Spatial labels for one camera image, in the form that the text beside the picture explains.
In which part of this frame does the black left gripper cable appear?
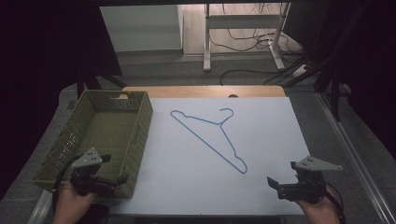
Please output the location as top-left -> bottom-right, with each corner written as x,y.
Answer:
51,157 -> 82,216

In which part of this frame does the wooden table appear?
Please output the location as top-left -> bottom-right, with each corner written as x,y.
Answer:
121,85 -> 287,99

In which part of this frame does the tangle of black cables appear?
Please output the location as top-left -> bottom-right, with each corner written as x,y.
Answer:
208,3 -> 304,55

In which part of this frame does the blue wire clothes hanger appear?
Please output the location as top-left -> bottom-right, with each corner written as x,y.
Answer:
169,107 -> 248,175

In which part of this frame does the person's right hand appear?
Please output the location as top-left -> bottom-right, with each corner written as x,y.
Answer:
294,186 -> 342,224

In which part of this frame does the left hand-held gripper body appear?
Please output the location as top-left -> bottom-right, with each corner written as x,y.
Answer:
69,147 -> 110,197

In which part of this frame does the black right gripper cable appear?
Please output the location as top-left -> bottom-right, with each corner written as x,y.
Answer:
323,181 -> 347,224

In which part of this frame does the grey metal floor rail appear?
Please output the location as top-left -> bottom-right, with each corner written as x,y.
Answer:
315,91 -> 396,224

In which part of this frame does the person's left hand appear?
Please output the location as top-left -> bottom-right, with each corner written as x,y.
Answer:
52,181 -> 98,224

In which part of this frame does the black metal stand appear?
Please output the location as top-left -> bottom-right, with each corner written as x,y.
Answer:
312,66 -> 353,123

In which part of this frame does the white power strip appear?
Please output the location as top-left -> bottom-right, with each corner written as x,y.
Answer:
291,63 -> 310,78

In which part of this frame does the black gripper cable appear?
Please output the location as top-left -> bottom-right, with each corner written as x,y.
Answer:
323,181 -> 347,224
51,157 -> 82,216

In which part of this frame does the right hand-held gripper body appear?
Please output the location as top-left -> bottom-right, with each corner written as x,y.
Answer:
276,155 -> 344,204

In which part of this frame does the black floor cable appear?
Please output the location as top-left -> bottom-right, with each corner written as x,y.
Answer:
219,63 -> 302,87

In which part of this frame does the white sheet mat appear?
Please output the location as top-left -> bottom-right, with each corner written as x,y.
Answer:
107,96 -> 311,217

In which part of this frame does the white metal desk frame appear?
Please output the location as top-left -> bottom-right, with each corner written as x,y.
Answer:
203,3 -> 291,73

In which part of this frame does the white wall panel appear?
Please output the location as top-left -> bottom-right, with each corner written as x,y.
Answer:
99,4 -> 184,53

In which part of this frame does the olive green woven basket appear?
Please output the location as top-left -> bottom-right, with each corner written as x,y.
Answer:
30,89 -> 154,200

